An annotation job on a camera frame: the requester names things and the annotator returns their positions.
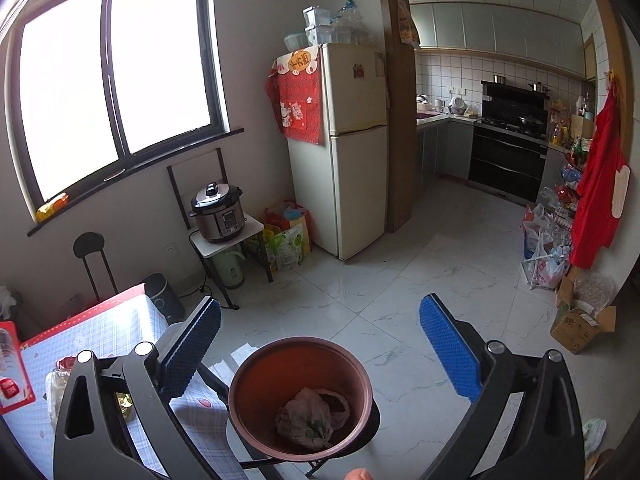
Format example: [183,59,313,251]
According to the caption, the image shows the yellow snack packet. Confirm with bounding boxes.
[36,192,70,222]

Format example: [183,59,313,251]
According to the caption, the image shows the red clear-window box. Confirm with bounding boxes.
[0,322,37,415]

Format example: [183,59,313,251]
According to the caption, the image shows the grey kitchen cabinets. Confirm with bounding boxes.
[410,2,587,79]
[416,110,476,182]

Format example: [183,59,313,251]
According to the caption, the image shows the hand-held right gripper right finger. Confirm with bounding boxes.
[419,294,586,480]

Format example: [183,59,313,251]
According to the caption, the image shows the white plastic bag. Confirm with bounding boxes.
[0,286,19,320]

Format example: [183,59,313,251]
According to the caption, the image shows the small white side table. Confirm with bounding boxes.
[188,215,275,311]

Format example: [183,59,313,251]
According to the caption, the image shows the yellow hanging packet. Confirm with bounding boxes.
[396,0,421,47]

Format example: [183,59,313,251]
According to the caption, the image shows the black round-back chair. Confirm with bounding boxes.
[73,232,119,306]

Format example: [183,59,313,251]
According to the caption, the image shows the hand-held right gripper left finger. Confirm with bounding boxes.
[53,297,222,480]

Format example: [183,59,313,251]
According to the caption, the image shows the black framed window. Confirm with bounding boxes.
[5,0,246,238]

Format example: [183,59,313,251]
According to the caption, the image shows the crumpled clear plastic bag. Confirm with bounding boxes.
[275,387,351,450]

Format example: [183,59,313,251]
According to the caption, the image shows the white plastic storage boxes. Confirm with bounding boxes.
[302,6,334,46]

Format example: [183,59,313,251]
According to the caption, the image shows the cream two-door fridge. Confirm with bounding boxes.
[286,42,390,261]

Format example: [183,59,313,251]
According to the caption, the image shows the open cardboard box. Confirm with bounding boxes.
[550,305,617,356]

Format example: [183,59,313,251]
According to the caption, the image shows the red printed cloth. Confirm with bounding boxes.
[264,46,331,147]

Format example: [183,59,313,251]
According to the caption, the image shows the red hanging apron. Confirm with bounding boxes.
[569,92,632,270]

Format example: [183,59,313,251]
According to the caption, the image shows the white wire rack with bags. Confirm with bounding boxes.
[521,203,572,292]

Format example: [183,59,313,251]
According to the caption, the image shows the black built-in stove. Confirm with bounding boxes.
[468,117,548,206]

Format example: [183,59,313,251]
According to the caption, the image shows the brown plastic bin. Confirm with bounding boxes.
[229,338,375,462]

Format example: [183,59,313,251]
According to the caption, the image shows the grey lower kitchen cabinets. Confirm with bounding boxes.
[416,110,476,182]

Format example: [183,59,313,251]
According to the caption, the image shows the pale green plastic bag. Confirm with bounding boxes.
[582,417,609,462]

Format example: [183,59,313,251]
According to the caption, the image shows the black round appliance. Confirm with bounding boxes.
[141,272,185,325]

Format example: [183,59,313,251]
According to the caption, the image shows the silver electric pressure cooker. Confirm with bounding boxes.
[188,180,249,244]

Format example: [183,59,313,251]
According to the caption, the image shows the black range hood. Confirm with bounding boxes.
[481,80,551,126]

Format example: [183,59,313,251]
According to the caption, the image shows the blue checked tablecloth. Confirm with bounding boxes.
[0,282,236,480]

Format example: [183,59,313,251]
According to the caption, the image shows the clear plastic bag on fridge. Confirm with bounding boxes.
[332,0,377,46]

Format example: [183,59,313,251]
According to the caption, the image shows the black metal frame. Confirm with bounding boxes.
[167,148,232,233]

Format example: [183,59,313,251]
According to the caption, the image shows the grey upper kitchen cabinets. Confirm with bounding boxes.
[410,2,587,79]

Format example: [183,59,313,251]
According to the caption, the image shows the pale green kettle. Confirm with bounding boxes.
[212,250,247,290]

